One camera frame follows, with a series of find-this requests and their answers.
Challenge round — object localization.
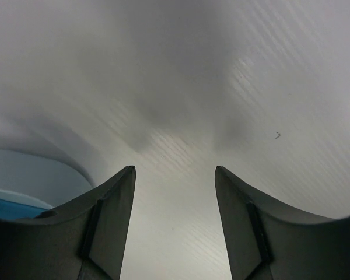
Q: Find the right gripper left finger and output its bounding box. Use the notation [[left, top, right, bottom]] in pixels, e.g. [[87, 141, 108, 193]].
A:
[[0, 166, 136, 279]]

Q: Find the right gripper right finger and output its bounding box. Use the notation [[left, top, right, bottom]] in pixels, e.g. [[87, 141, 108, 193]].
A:
[[215, 166, 350, 279]]

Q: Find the blue lunch box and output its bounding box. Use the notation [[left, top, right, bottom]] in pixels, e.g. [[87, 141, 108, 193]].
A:
[[0, 149, 93, 221]]

